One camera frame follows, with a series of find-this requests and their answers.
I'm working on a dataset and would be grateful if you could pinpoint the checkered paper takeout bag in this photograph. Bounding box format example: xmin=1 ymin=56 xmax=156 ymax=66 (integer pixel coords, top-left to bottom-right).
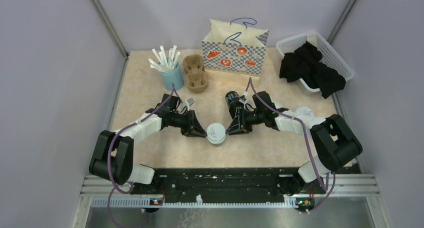
xmin=202 ymin=17 xmax=270 ymax=85

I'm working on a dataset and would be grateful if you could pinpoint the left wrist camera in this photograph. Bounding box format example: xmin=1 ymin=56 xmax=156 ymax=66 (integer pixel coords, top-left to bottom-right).
xmin=182 ymin=98 xmax=195 ymax=112

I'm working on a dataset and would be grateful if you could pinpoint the blue straw holder cup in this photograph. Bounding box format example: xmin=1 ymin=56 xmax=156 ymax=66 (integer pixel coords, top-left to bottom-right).
xmin=160 ymin=63 xmax=184 ymax=91

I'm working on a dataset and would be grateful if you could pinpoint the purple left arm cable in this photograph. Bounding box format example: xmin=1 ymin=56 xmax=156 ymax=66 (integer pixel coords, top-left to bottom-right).
xmin=106 ymin=83 xmax=183 ymax=228

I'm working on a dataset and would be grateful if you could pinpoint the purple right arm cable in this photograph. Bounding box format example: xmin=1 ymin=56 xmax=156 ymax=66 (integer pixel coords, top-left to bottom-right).
xmin=248 ymin=77 xmax=337 ymax=215

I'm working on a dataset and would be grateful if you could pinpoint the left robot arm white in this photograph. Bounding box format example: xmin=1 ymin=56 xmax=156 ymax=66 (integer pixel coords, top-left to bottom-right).
xmin=89 ymin=94 xmax=207 ymax=195

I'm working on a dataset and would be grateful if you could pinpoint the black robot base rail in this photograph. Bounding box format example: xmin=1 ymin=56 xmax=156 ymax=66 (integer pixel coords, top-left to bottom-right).
xmin=130 ymin=167 xmax=325 ymax=205

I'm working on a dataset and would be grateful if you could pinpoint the cardboard cup carrier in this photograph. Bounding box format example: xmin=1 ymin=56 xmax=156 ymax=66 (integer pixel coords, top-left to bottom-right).
xmin=183 ymin=54 xmax=209 ymax=94

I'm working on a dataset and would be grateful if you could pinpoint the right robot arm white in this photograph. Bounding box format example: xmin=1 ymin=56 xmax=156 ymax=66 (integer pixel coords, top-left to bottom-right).
xmin=225 ymin=91 xmax=363 ymax=194

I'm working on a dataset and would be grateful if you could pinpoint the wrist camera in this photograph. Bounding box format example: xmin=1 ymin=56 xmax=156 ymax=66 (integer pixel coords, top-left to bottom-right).
xmin=182 ymin=98 xmax=195 ymax=112
xmin=239 ymin=91 xmax=249 ymax=108

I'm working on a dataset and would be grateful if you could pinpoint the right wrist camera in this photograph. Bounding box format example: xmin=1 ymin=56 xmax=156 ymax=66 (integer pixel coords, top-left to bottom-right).
xmin=239 ymin=91 xmax=249 ymax=108

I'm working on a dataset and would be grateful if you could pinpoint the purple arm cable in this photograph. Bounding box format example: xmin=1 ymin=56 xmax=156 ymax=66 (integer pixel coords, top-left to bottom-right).
xmin=106 ymin=83 xmax=183 ymax=228
xmin=248 ymin=77 xmax=337 ymax=215

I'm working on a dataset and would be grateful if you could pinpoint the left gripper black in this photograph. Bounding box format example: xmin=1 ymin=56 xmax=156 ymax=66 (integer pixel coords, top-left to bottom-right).
xmin=170 ymin=110 xmax=208 ymax=140

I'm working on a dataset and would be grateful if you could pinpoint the black cloth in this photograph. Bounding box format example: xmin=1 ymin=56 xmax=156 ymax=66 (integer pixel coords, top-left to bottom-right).
xmin=279 ymin=42 xmax=347 ymax=99

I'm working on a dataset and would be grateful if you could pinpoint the white plastic basket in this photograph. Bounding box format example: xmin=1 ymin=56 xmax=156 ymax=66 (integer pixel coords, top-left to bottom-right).
xmin=276 ymin=32 xmax=354 ymax=99

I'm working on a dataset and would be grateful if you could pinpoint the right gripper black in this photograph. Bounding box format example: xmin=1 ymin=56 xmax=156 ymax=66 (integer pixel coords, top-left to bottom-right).
xmin=226 ymin=108 xmax=265 ymax=137

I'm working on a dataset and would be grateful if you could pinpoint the white wrapped straws bundle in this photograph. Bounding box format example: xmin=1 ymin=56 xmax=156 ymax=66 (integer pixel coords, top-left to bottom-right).
xmin=148 ymin=45 xmax=181 ymax=73

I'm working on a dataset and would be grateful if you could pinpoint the stack of black cups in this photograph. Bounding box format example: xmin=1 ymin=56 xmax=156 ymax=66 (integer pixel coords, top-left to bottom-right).
xmin=225 ymin=91 xmax=244 ymax=119

